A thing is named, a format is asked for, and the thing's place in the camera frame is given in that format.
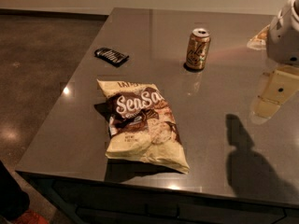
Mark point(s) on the brown and cream chip bag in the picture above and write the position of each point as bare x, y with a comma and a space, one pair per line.
142, 126

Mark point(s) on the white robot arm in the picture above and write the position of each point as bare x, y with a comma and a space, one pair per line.
282, 44

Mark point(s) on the black snack bar wrapper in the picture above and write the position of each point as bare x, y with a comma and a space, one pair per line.
111, 56

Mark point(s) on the gold soda can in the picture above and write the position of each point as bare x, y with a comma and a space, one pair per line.
197, 50

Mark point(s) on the dark cabinet drawer front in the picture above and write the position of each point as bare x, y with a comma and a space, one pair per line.
102, 204

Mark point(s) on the pale snack packet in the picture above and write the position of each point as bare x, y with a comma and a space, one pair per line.
258, 42

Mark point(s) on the red shoe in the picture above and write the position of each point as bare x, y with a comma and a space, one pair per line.
30, 217

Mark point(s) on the dark trouser leg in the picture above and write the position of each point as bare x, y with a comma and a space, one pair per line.
13, 200

